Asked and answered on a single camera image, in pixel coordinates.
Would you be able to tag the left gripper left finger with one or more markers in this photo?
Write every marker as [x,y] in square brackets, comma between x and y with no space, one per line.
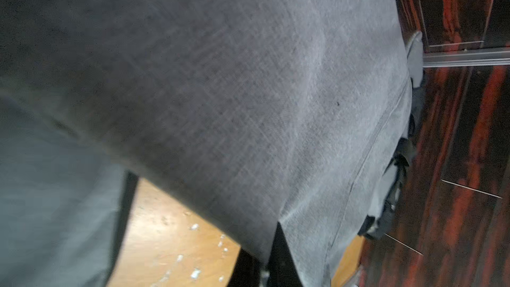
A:
[247,271]

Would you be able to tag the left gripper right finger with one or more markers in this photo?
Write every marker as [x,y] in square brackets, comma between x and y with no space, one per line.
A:
[281,268]

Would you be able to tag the grey laptop sleeve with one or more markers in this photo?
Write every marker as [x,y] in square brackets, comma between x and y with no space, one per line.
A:
[249,112]

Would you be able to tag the grey bag with straps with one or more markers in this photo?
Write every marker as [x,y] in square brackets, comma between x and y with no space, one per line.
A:
[380,217]

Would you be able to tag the left grey laptop bag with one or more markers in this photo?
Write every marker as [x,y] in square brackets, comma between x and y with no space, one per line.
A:
[64,206]

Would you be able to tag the right aluminium corner post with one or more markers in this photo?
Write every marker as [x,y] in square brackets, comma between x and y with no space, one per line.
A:
[466,58]

